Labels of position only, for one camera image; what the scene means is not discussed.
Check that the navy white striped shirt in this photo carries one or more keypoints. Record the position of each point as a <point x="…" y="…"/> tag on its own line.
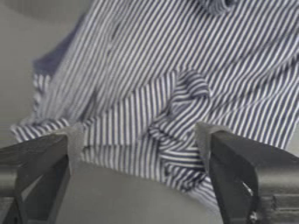
<point x="175" y="58"/>

